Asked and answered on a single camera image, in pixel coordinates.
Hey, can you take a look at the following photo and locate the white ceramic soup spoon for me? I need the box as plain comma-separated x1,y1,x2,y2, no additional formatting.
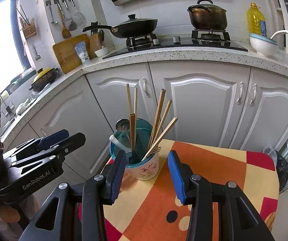
109,134,132,153

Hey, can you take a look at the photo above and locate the teal floral utensil holder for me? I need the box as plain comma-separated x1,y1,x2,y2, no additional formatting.
109,118,159,181

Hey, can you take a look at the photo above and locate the small gold dessert fork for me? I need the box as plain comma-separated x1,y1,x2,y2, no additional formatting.
147,146,161,155

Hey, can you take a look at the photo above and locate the wooden chopstick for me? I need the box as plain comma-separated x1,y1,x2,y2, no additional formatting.
126,83,133,114
153,100,172,143
133,87,138,118
148,89,166,149
142,117,178,161

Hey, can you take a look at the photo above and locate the metal spoon pink handle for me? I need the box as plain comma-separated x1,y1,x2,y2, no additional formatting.
114,119,130,141

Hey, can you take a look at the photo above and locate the metal fork wooden handle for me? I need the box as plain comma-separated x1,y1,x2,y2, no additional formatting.
129,113,138,164

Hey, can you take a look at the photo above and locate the hanging kitchen utensils set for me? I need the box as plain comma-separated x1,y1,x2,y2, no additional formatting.
45,0,85,43

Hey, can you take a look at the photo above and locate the white gloved left hand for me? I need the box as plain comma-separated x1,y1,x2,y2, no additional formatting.
0,195,39,240

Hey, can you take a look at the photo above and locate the colourful patterned table cloth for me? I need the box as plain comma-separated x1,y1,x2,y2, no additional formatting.
104,140,279,240

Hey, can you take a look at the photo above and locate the black trash bag bin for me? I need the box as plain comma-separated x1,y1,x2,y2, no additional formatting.
262,146,288,192

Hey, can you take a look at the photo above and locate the yellow lidded casserole pot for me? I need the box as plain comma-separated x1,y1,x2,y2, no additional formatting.
29,68,58,93

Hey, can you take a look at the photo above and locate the small white bowl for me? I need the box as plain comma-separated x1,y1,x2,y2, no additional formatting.
95,46,109,57

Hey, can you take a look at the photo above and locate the wooden cutting board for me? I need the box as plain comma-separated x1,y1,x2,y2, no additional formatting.
52,34,90,74

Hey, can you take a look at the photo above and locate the black gas stove top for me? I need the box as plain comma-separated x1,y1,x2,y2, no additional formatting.
103,29,248,59

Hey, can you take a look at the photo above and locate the white blue packet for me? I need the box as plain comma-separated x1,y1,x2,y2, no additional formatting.
75,41,90,64

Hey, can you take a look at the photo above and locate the wooden knife block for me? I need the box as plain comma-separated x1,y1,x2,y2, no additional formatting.
90,29,104,58

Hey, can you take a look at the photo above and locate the black frying pan with lid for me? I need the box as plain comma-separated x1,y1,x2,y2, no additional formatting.
82,14,158,39

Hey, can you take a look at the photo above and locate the white bowl with ladle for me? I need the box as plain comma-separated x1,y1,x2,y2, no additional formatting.
249,29,288,57

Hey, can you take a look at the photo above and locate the bronze stock pot with lid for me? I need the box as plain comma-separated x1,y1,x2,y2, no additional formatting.
187,0,228,32

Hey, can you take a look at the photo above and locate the yellow cooking oil bottle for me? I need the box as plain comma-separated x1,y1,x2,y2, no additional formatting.
247,2,267,37

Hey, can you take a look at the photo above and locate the wall wooden chopstick rack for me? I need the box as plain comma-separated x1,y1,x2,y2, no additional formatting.
16,6,37,40

